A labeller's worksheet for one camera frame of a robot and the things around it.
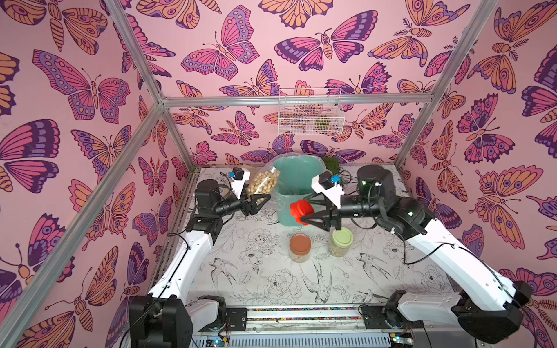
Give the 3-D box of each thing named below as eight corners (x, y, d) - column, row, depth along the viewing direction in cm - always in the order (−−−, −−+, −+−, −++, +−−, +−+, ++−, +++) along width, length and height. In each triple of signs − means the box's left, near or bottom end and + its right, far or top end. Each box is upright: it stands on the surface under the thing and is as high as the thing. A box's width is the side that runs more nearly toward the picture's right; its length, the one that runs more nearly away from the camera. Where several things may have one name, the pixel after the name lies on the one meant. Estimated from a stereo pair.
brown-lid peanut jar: (289, 263, 88) (289, 252, 79) (288, 246, 93) (289, 233, 84) (309, 263, 88) (312, 252, 79) (308, 245, 93) (310, 233, 84)
